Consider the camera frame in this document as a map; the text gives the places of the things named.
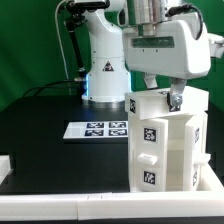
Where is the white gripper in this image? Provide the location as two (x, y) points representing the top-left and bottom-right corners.
(123, 13), (211, 110)

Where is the white cabinet body box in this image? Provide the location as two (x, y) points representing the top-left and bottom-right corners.
(128, 111), (212, 194)

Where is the white cabinet door panel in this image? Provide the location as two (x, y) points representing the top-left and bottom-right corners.
(128, 118), (168, 192)
(183, 112), (211, 191)

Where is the white cabinet top block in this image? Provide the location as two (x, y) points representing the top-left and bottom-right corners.
(125, 86), (209, 120)

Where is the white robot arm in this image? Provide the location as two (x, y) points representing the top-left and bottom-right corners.
(82, 0), (210, 108)

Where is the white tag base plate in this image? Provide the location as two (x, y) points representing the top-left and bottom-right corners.
(63, 121), (128, 140)

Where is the black camera stand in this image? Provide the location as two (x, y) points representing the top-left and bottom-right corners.
(59, 0), (111, 83)

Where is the white cable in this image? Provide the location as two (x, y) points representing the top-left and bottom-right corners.
(54, 0), (71, 80)

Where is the white obstacle fence frame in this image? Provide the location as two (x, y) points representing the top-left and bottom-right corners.
(0, 166), (224, 221)

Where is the black cable bundle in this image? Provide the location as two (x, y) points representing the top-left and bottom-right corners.
(21, 79), (88, 98)

